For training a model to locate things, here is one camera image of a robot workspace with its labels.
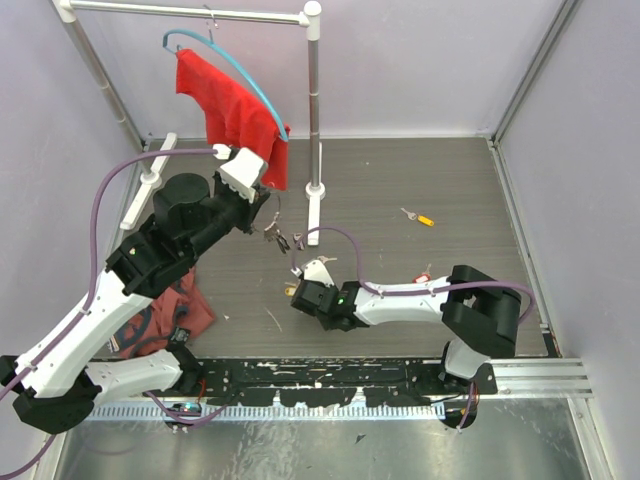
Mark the blue clothes hanger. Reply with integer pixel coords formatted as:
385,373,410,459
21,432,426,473
162,26,289,142

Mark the white slotted cable duct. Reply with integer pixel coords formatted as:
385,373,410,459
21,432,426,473
88,400,445,422

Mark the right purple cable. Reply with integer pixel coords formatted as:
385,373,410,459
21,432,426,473
290,227,537,432

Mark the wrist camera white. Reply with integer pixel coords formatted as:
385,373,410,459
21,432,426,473
212,144,267,204
291,258,335,287

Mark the purple cable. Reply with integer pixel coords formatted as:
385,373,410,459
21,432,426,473
0,146,224,476
290,227,537,432

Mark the red shirt on hanger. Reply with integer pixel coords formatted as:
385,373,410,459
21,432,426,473
176,49,288,191

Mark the wire keyring with keys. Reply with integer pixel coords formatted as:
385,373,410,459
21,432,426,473
263,194,291,255

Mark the maroon shirt on table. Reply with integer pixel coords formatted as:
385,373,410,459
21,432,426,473
107,267,215,359

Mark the key with red tag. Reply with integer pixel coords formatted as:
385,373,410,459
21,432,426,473
413,264,432,283

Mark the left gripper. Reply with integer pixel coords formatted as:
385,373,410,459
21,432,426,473
186,168,271,261

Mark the key with blue tag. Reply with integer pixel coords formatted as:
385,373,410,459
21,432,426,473
317,255,337,264

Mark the key with yellow tag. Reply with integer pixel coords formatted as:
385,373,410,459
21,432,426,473
284,282,297,297

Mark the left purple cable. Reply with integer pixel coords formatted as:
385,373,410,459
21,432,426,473
0,146,224,476

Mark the key with orange tag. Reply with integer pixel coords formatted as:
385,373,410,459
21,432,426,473
401,208,435,227

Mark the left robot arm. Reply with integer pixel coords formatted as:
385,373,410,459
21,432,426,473
1,171,270,435

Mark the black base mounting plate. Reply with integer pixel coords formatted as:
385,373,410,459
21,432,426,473
154,357,468,408

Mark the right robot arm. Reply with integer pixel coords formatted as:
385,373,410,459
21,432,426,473
291,260,522,394

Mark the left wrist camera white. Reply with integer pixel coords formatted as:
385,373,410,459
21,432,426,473
212,144,267,204

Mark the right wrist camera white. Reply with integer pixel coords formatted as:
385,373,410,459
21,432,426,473
291,258,335,287

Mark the metal clothes rack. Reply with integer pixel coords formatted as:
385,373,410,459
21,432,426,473
52,0,327,247

